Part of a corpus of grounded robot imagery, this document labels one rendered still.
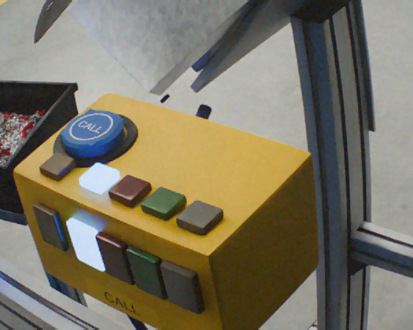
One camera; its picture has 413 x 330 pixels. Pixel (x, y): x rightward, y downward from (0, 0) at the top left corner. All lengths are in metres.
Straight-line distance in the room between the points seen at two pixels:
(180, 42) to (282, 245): 0.40
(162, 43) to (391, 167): 1.47
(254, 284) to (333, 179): 0.63
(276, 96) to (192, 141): 2.07
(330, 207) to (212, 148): 0.64
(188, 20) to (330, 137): 0.28
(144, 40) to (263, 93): 1.75
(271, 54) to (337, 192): 1.70
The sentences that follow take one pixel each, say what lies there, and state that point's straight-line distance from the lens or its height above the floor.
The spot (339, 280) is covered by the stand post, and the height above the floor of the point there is 0.52.
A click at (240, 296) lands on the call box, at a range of 0.51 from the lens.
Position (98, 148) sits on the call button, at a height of 1.08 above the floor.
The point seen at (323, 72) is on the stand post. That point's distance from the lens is 1.06.
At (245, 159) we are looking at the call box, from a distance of 0.53.
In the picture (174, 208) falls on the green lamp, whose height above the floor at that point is 1.08.
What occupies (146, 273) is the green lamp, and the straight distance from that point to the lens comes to 0.51.
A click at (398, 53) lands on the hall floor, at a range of 2.83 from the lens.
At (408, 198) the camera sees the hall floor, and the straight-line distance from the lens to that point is 2.21.
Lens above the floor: 1.38
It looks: 35 degrees down
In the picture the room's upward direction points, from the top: 10 degrees counter-clockwise
